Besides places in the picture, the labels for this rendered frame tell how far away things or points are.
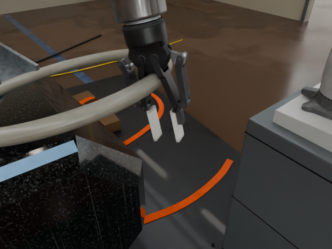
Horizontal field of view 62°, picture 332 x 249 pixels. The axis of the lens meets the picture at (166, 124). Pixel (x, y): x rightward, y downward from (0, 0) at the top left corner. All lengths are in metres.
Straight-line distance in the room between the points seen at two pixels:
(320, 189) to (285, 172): 0.11
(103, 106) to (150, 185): 1.37
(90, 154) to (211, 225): 0.90
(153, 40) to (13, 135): 0.26
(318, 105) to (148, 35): 0.66
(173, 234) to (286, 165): 0.80
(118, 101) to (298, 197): 0.74
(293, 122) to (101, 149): 0.63
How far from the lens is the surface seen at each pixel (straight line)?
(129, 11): 0.47
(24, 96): 1.19
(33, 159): 0.89
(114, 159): 1.01
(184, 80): 0.50
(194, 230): 1.59
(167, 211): 1.65
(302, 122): 0.94
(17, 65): 0.97
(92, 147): 0.95
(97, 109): 0.44
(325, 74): 0.97
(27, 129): 0.45
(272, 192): 1.08
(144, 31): 0.47
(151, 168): 1.88
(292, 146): 0.94
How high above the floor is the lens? 1.34
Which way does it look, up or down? 36 degrees down
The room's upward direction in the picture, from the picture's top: straight up
